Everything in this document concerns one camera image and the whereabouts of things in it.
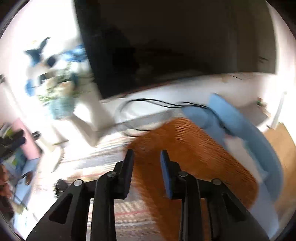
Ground blue white artificial flowers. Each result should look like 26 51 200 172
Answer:
24 37 93 120

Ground black jewelry box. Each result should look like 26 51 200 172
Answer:
54 179 68 198

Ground striped woven table mat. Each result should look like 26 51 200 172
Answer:
34 131 167 241

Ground green cover book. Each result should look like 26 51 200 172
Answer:
1 123 27 177

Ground white ribbed vase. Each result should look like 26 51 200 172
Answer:
69 85 114 147

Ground brown round wooden coaster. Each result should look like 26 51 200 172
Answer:
25 171 33 186

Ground black cable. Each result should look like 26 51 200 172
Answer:
114 98 230 137

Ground black television screen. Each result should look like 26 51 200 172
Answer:
74 1 276 98

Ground brown wicker basket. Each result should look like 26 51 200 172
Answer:
128 118 258 240

